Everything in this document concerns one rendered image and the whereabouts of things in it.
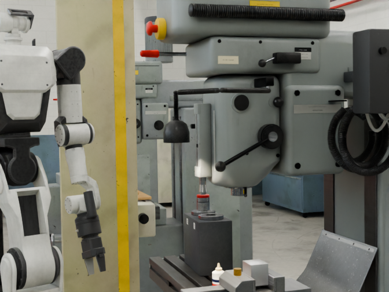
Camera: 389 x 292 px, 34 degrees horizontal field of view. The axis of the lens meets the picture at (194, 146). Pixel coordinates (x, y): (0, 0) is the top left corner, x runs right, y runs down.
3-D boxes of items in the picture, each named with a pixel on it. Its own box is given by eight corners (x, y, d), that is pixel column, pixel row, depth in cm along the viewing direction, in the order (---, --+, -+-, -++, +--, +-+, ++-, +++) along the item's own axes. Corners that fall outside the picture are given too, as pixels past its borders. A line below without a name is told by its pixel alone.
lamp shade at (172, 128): (157, 142, 173) (157, 119, 173) (176, 141, 178) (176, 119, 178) (176, 143, 168) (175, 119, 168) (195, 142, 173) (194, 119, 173)
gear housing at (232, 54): (210, 72, 170) (210, 35, 169) (184, 77, 193) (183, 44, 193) (322, 73, 180) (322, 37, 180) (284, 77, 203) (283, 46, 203)
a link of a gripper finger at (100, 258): (98, 272, 226) (95, 255, 227) (106, 270, 228) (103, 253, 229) (100, 272, 225) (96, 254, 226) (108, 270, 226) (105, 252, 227)
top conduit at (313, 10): (191, 15, 163) (191, 2, 163) (187, 18, 167) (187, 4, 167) (345, 21, 177) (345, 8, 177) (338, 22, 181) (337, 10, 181)
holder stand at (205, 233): (199, 276, 217) (198, 218, 216) (184, 262, 239) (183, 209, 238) (232, 273, 220) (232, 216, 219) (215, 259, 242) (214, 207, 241)
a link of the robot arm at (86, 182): (73, 214, 236) (67, 178, 238) (95, 211, 241) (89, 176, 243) (80, 211, 231) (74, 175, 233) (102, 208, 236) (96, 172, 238)
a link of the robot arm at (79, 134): (61, 179, 237) (52, 129, 239) (85, 176, 243) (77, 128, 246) (73, 173, 228) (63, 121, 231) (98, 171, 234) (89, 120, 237)
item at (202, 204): (212, 210, 234) (211, 196, 234) (205, 212, 230) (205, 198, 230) (201, 209, 237) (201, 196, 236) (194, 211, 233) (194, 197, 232)
